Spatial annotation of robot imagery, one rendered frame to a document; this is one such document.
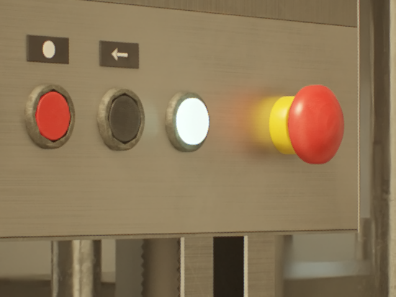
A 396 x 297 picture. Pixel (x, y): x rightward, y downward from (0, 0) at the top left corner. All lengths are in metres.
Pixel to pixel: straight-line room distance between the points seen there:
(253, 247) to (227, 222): 0.26
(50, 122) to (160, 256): 0.21
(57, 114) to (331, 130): 0.17
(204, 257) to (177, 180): 0.25
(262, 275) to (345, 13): 0.24
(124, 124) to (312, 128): 0.12
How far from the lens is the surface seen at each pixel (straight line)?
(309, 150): 1.09
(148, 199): 1.03
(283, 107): 1.10
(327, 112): 1.09
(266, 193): 1.10
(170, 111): 1.04
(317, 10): 1.14
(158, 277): 1.16
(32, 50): 0.97
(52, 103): 0.97
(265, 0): 1.10
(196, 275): 1.29
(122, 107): 1.01
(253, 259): 1.33
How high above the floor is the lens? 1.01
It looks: 1 degrees up
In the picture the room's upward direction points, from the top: straight up
